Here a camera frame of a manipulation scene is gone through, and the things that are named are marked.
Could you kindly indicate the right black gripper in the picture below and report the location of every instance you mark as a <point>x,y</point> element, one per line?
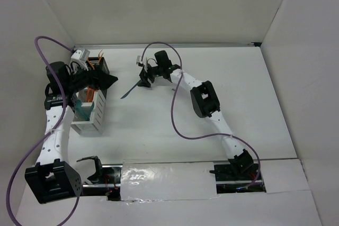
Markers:
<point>145,74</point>

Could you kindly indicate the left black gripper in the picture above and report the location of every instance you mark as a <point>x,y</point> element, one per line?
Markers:
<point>99,79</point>

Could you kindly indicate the blue plastic knife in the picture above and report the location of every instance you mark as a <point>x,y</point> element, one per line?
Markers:
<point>130,90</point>

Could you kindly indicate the orange plastic fork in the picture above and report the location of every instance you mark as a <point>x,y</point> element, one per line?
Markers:
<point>90,94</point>

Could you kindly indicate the yellow plastic knife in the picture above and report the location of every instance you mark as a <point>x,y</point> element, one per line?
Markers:
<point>93,63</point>

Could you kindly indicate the teal plastic knife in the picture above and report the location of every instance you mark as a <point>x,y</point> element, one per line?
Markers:
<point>91,109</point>

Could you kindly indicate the teal plastic spoon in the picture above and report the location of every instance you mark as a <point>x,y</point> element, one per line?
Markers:
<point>80,113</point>

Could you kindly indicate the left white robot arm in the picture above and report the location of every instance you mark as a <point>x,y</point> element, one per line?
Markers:
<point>75,99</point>

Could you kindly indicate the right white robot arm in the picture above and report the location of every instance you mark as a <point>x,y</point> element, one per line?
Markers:
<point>206,106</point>

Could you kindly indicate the black slotted utensil container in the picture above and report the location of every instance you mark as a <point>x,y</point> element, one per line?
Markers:
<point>102,64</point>

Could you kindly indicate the white slotted utensil container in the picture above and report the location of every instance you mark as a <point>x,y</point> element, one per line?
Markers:
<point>95,122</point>

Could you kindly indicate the silver reflective tape sheet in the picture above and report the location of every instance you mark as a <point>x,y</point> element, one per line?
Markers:
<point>167,182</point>

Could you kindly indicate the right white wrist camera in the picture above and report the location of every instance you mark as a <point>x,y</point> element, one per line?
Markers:
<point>141,61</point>

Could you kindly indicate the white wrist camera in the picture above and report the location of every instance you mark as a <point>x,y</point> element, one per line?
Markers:
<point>80,54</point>
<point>141,61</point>

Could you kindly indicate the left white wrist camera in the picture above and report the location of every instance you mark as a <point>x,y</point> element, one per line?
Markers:
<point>80,54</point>

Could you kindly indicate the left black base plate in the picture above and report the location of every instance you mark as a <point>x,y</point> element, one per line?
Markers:
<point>106,184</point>

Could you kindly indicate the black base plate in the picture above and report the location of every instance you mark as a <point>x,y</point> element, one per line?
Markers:
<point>106,184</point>
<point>227,182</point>

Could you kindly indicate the aluminium rail at back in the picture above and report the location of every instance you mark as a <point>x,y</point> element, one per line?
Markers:
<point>175,45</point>

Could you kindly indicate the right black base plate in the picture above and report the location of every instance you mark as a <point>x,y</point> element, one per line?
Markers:
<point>227,182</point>

